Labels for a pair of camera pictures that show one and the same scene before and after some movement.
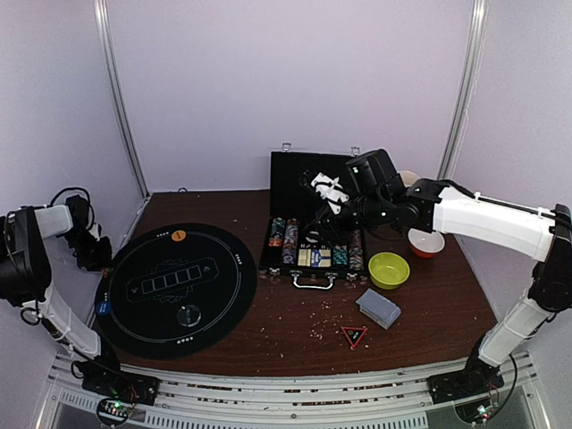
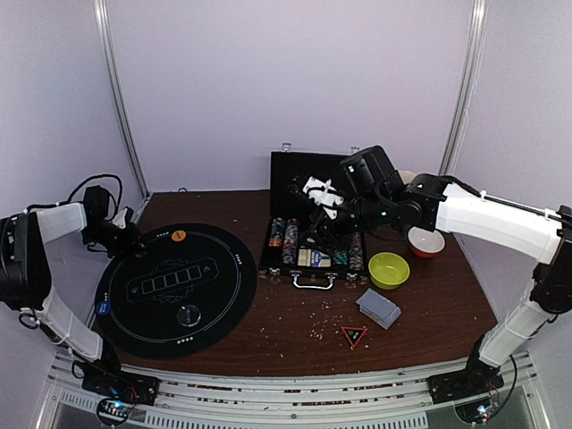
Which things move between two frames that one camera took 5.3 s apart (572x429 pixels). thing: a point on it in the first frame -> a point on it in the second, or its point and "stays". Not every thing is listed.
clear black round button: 189,315 stays
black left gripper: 105,258 -> 130,244
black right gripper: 328,216 stays
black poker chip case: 294,213 stays
